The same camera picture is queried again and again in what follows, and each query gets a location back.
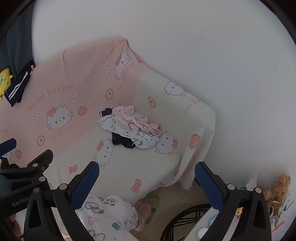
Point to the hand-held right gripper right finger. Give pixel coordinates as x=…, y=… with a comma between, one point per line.
x=208, y=185

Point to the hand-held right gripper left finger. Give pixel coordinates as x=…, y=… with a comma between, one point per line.
x=85, y=183

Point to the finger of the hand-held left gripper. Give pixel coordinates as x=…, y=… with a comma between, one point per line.
x=7, y=146
x=39, y=160

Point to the pink bear print pajama pants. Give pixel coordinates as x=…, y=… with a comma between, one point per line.
x=129, y=115

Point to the person's left hand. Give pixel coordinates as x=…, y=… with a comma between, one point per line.
x=12, y=222

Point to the person's white printed pajamas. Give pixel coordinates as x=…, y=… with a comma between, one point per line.
x=108, y=215

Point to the small yellow toy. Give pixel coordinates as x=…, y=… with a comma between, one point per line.
x=239, y=210

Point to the white round lid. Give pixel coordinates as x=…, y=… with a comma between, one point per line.
x=203, y=232

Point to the navy shorts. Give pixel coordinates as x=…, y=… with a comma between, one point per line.
x=120, y=140

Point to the pink slipper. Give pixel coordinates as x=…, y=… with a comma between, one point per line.
x=142, y=209

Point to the navy white striped garment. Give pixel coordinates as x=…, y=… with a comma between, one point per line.
x=18, y=83

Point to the yellow plush toy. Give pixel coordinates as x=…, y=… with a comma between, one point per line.
x=4, y=80

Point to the brown teddy bear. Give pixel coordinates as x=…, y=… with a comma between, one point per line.
x=278, y=187

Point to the white blue print pajama garment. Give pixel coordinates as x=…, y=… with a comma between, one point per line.
x=143, y=141

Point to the pile of small toys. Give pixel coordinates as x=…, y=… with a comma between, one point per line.
x=277, y=215

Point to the pink and cream printed blanket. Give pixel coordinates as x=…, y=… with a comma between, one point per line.
x=69, y=69

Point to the dark grey cloth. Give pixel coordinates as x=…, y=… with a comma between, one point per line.
x=20, y=34

